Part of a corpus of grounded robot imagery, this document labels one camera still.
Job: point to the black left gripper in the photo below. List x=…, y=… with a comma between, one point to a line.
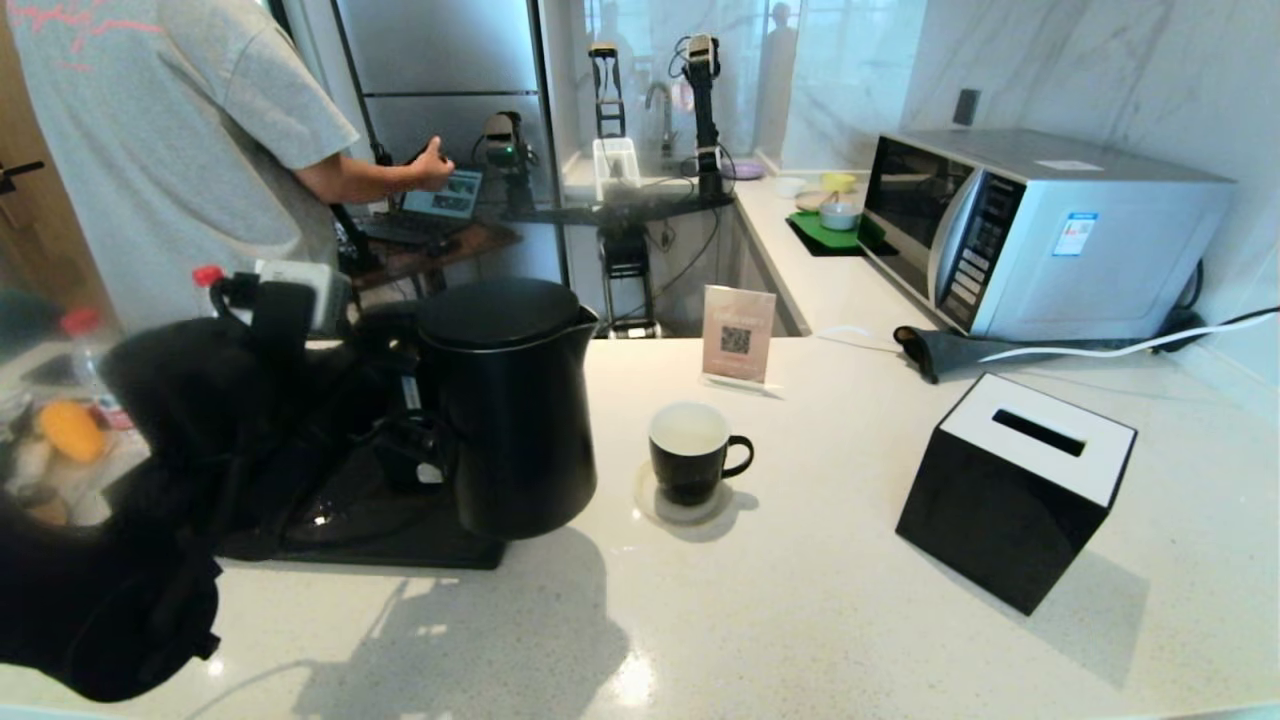
x=365, y=370

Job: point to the black electric kettle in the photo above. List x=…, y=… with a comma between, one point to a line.
x=520, y=420

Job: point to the black background robot arm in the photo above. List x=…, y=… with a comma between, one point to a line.
x=705, y=120

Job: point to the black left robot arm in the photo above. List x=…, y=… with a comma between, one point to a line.
x=150, y=480

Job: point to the black serving tray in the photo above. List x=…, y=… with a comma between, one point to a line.
x=400, y=548

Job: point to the brown wooden desk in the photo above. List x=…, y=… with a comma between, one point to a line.
x=470, y=245

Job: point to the open laptop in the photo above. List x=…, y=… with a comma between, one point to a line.
x=445, y=200

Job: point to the clear water bottle red cap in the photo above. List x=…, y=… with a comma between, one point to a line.
x=207, y=276
x=90, y=360

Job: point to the black mug white inside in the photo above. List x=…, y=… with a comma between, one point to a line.
x=690, y=475

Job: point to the round translucent coaster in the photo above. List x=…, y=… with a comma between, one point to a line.
x=702, y=515

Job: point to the QR code sign stand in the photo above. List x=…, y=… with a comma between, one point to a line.
x=738, y=330

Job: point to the orange fruit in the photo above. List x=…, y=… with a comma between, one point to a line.
x=70, y=430

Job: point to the silver refrigerator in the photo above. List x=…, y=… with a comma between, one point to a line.
x=450, y=60

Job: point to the black upright stand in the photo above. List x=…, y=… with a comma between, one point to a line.
x=606, y=100

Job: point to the person in grey t-shirt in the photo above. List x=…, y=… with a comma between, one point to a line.
x=170, y=130

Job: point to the clear plastic bag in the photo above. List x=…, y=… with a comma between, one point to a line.
x=30, y=480

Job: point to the chrome kitchen faucet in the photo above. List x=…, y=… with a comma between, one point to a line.
x=660, y=110

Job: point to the small white bowl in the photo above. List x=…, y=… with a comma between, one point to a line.
x=790, y=186

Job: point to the green mat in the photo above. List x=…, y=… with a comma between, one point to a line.
x=815, y=233

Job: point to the grey bowl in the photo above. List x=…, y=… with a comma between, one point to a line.
x=838, y=215

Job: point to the yellow bowl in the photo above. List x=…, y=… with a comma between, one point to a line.
x=838, y=182

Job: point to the dark grey cloth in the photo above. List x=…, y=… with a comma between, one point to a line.
x=950, y=352

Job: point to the black tissue box white top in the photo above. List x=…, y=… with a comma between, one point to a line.
x=1000, y=520

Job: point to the silver microwave oven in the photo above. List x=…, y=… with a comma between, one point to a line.
x=1100, y=260

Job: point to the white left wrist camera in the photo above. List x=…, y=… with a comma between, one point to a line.
x=310, y=290

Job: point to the camera on tripod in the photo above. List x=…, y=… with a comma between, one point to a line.
x=505, y=140

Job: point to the dark wall outlet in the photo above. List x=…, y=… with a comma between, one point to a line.
x=965, y=109

